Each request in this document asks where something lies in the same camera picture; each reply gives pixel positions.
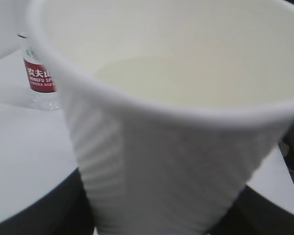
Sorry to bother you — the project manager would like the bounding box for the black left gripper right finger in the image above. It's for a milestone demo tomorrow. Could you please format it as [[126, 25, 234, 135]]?
[[209, 186, 294, 235]]

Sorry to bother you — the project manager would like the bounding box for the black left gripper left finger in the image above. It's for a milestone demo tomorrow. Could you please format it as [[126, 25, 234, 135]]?
[[0, 169, 95, 235]]

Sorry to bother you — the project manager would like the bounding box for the clear Nongfu Spring water bottle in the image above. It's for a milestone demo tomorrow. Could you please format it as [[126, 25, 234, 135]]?
[[17, 34, 59, 111]]

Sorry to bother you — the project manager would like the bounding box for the white paper coffee cup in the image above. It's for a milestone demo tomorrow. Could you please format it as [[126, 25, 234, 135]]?
[[26, 0, 294, 235]]

